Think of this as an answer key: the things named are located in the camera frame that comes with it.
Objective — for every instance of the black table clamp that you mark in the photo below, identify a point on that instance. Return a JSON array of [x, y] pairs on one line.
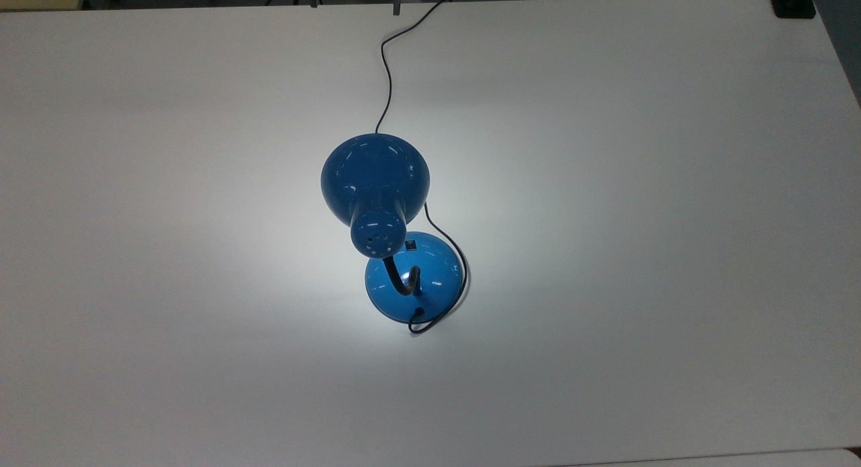
[[794, 4]]

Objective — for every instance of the blue desk lamp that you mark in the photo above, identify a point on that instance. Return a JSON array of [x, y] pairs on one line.
[[373, 171]]

